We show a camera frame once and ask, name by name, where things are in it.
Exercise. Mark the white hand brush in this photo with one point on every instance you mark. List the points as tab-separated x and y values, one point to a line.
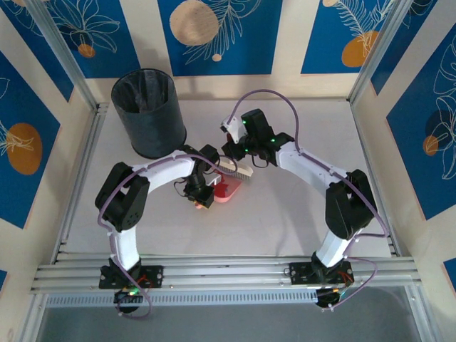
242	172

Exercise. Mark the pink plastic dustpan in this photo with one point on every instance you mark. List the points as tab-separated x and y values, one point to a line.
229	195

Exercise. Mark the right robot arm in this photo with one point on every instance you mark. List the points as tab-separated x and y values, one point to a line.
306	165

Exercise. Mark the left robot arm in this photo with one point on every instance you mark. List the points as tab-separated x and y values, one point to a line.
156	174

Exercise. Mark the red paper scrap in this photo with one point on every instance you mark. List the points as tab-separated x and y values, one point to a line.
222	189

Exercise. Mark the black trash bin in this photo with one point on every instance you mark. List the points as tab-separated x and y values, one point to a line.
149	124

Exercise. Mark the plastic bin liner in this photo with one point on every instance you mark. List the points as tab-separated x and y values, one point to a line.
146	90

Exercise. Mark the black controller board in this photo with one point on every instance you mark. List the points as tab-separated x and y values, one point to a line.
326	297
124	297

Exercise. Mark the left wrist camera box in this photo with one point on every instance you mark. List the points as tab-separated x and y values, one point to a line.
214	180

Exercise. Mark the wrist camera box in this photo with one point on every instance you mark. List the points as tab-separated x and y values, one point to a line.
233	128
214	180

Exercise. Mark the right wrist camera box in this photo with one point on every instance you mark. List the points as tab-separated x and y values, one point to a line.
233	128

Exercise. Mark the aluminium rail beam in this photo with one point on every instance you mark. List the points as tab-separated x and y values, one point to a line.
228	276

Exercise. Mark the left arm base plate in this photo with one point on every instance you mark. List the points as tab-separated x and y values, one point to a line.
153	276

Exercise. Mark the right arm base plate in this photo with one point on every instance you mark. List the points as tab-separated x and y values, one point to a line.
299	274

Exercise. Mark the aluminium frame post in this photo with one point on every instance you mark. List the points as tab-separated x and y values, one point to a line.
67	60
377	50

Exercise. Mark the aluminium frame leg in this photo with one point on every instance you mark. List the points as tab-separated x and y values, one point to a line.
33	318
424	317

